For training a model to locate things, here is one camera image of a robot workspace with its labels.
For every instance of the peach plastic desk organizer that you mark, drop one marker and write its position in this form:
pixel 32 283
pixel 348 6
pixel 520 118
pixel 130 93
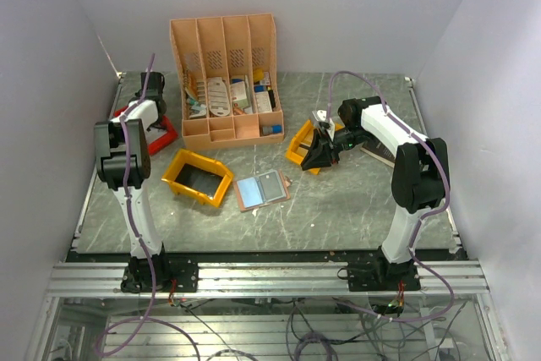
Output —
pixel 241 47

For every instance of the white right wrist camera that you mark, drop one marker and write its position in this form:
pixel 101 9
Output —
pixel 324 124

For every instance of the white oval perforated board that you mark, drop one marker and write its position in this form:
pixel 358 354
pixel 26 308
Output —
pixel 218 98

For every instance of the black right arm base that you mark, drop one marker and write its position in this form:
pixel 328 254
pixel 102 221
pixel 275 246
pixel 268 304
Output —
pixel 380 276

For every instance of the red plastic bin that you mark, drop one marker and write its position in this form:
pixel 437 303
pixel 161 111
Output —
pixel 157 138

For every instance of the yellow bin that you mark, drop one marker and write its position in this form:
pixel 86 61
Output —
pixel 199 177
pixel 300 143

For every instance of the black book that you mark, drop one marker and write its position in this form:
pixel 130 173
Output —
pixel 377 150

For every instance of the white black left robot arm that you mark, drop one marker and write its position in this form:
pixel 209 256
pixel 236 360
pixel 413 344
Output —
pixel 123 162

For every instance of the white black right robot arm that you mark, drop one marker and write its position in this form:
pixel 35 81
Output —
pixel 420 178

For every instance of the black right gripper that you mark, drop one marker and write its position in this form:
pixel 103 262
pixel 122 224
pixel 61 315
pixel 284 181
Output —
pixel 319 155

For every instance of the white box in organizer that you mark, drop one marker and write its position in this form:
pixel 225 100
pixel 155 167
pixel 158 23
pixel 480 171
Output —
pixel 238 89

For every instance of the blue grey cylinder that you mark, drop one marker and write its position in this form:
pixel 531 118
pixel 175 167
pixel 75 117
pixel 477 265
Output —
pixel 271 129

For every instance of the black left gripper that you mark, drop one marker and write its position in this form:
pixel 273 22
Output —
pixel 153 125

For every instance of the pink leather card holder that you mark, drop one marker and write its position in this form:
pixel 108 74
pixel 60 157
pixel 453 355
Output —
pixel 249 196

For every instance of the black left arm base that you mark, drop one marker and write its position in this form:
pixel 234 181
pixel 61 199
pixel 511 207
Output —
pixel 171 271

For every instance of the black card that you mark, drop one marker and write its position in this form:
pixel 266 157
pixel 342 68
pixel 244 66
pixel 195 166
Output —
pixel 271 186

